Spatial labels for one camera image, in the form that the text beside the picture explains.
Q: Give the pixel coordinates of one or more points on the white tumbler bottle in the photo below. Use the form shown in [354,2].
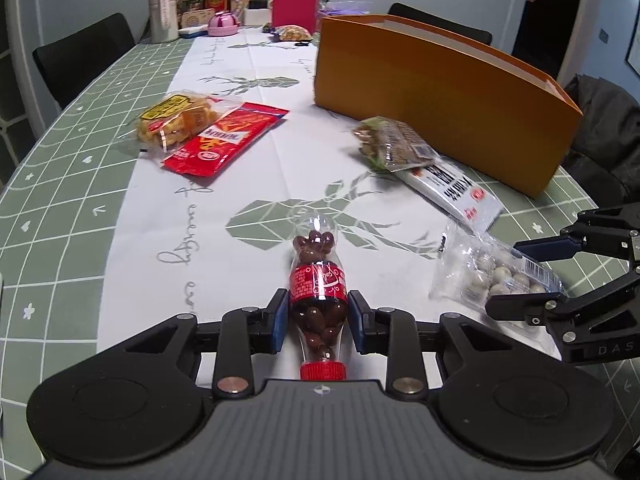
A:
[162,10]

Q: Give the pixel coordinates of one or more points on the white long snack packet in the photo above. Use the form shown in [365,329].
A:
[450,190]

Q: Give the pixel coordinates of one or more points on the bottle-shaped chocolate candy container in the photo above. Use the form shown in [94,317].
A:
[317,285]

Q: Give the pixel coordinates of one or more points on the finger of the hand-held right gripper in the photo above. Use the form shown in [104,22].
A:
[545,248]
[520,306]

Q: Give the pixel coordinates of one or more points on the white blue small case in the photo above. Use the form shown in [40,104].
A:
[192,32]

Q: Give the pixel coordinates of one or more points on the pink square box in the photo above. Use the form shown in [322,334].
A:
[295,12]

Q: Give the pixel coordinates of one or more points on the small wooden slotted box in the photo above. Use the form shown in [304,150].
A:
[197,18]

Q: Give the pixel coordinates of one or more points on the small clear bag of nuts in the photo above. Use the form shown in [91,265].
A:
[292,34]

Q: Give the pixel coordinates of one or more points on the dark jacket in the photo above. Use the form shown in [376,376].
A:
[605,130]

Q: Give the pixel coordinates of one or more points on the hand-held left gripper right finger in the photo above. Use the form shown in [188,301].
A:
[358,322]

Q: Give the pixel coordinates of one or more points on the red snack packet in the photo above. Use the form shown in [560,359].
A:
[225,137]

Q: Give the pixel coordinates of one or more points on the white printed table runner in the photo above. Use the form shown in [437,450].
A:
[250,185]

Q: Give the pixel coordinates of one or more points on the green checked tablecloth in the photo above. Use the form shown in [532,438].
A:
[60,200]

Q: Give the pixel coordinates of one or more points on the clear packet of white balls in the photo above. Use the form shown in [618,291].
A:
[480,270]

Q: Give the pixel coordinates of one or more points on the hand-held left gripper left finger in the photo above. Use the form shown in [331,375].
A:
[280,321]

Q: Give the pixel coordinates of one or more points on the pink round mini fan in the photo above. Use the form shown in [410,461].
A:
[224,24]

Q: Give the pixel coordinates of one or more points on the purple tissue pack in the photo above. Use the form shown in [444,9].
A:
[347,8]

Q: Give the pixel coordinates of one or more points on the white wall frame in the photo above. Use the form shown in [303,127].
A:
[635,50]

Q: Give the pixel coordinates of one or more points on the yellow waffle packet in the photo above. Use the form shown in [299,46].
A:
[170,120]

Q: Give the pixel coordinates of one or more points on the small white box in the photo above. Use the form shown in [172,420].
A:
[259,12]

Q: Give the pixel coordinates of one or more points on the black chair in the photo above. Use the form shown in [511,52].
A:
[440,22]
[82,60]

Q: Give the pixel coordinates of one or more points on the wall switch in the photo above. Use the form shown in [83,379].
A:
[604,35]

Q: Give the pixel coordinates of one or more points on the orange cardboard box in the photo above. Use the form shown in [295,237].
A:
[440,100]

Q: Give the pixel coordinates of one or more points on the clear nut snack packet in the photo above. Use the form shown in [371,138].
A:
[390,142]

